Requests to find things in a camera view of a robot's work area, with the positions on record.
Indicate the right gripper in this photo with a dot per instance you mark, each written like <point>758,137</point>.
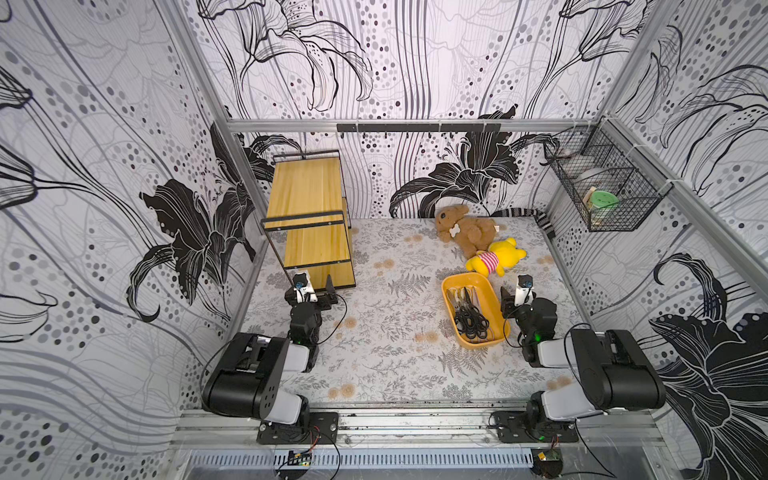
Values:
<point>509,306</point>

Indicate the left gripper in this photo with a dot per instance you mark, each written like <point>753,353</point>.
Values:
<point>322,299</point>

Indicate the long black scissors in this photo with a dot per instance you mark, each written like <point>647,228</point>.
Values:
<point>461,315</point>

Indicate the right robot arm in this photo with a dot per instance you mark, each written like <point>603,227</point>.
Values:
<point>611,370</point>

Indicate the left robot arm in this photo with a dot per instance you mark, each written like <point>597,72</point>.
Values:
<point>245,383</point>

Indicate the orange storage box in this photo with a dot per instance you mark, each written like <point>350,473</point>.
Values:
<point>486,300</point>

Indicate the yellow plush toy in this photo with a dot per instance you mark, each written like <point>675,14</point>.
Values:
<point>498,258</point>

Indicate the wooden two-tier shelf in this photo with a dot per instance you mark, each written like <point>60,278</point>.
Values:
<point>308,223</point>

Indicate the floral table mat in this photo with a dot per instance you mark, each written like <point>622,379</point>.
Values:
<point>391,338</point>

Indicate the striped plush tail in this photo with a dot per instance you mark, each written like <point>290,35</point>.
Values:
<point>540,217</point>

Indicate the brown teddy bear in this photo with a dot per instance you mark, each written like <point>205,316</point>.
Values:
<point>471,234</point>

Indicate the green lidded container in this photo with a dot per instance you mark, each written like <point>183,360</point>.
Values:
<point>601,204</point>

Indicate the small circuit board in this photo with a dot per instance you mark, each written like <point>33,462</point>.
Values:
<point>302,459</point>

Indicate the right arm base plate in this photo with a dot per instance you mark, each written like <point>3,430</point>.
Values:
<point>514,427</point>

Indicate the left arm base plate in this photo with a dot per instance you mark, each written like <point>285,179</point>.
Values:
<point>313,427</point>

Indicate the black wire basket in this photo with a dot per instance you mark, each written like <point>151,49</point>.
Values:
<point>598,157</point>

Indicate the white cable duct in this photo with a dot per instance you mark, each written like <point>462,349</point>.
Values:
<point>366,459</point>

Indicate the black wall rail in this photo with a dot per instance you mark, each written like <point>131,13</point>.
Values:
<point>367,127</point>

